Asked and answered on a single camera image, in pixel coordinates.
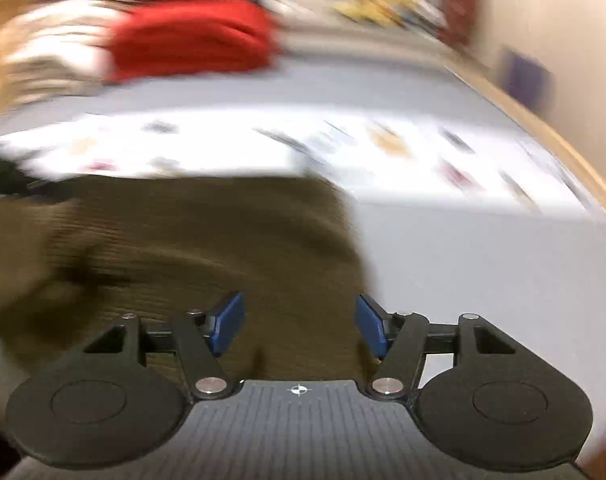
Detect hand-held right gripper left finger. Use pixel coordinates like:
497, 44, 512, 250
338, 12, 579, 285
83, 291, 247, 402

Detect white printed cloth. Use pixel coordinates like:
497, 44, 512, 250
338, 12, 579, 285
0, 109, 600, 220

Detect pile of light folded clothes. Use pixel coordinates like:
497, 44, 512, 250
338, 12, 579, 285
0, 0, 138, 108

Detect wooden bed frame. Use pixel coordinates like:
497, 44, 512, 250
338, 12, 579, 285
445, 57, 606, 238

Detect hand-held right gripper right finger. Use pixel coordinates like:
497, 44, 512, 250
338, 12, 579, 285
355, 293, 518, 402

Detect red folded cloth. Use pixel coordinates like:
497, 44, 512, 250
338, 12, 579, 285
104, 0, 284, 85

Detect purple box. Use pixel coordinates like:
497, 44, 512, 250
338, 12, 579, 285
499, 49, 554, 112

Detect olive corduroy pants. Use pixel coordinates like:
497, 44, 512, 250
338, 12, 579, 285
0, 172, 380, 391

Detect dark red bag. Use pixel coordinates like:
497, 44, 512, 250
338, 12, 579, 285
439, 0, 480, 47

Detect yellow patterned cloth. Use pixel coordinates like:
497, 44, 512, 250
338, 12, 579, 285
335, 0, 441, 28

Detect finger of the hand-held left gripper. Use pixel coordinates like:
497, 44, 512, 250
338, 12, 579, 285
0, 152, 50, 197

